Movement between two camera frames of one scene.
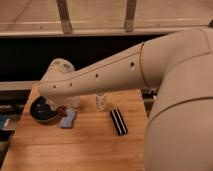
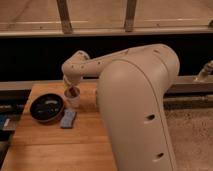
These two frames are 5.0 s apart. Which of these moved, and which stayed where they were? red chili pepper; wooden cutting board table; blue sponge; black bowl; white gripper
Moved: white gripper; red chili pepper
Stayed: blue sponge; wooden cutting board table; black bowl
